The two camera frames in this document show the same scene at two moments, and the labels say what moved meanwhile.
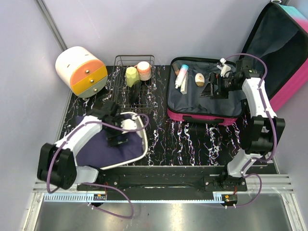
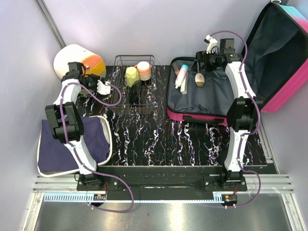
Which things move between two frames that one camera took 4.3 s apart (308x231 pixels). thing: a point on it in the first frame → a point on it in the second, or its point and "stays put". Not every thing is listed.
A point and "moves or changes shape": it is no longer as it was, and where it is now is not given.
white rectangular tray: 129,125 moves or changes shape
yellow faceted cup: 132,75 stays put
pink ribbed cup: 144,71 stays put
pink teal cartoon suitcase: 280,36 stays put
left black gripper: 112,139 → 96,78
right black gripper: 215,79 → 201,57
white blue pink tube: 181,75 stays put
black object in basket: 134,92 stays put
